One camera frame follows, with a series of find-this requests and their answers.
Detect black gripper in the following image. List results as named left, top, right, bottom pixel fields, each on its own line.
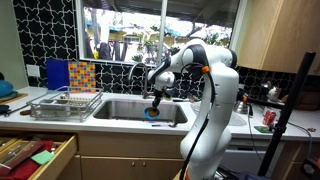
left=152, top=87, right=166, bottom=110

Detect blue plastic bowl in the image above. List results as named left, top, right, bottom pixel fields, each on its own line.
left=143, top=106, right=161, bottom=121

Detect metal spoon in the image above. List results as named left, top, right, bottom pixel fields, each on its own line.
left=151, top=122, right=179, bottom=129

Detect black mount arm orange joints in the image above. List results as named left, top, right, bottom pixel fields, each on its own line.
left=237, top=89, right=284, bottom=111

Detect stainless steel sink basin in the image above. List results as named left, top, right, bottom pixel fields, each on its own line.
left=93, top=99, right=189, bottom=124

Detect brushed metal gooseneck faucet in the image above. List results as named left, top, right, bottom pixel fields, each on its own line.
left=127, top=62, right=150, bottom=100

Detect wooden base cabinet with doors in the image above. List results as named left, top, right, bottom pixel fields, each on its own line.
left=56, top=131, right=193, bottom=180

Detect multicoloured patterned cutting board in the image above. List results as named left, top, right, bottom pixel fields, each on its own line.
left=68, top=61, right=97, bottom=94

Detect shiny metal kettle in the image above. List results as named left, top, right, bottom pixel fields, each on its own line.
left=233, top=99, right=251, bottom=115

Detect kitchen window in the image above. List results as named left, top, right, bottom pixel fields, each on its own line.
left=74, top=0, right=248, bottom=74

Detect white dishwasher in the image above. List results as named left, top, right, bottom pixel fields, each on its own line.
left=219, top=138, right=288, bottom=178

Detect blue cutting board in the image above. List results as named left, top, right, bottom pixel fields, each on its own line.
left=45, top=58, right=70, bottom=91

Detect open wooden drawer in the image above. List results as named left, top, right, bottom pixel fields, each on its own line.
left=0, top=131, right=79, bottom=180

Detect green coaster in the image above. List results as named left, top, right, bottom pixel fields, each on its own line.
left=253, top=125, right=274, bottom=134

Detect red soda can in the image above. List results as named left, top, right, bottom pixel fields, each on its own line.
left=262, top=107, right=278, bottom=127

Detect green sponge cloth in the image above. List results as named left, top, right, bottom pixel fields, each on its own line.
left=30, top=149, right=55, bottom=167

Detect black tripod pole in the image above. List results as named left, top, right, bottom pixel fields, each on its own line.
left=257, top=51, right=317, bottom=178

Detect wooden board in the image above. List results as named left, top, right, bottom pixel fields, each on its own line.
left=0, top=93, right=29, bottom=105

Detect dark brown cutlery box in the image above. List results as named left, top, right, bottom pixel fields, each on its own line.
left=0, top=141, right=44, bottom=175

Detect red cloth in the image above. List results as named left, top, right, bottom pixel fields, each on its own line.
left=0, top=140, right=55, bottom=180

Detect teal kettle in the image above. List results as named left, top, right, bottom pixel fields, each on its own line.
left=0, top=71, right=15, bottom=100

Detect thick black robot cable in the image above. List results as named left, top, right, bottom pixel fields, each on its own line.
left=178, top=63, right=214, bottom=180

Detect metal wire dish rack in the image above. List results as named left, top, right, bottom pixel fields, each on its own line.
left=28, top=85, right=104, bottom=123

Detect white wall outlet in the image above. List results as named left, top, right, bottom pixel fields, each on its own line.
left=26, top=64, right=41, bottom=79

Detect wooden wall cabinet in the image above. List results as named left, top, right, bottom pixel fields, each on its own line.
left=238, top=0, right=320, bottom=76

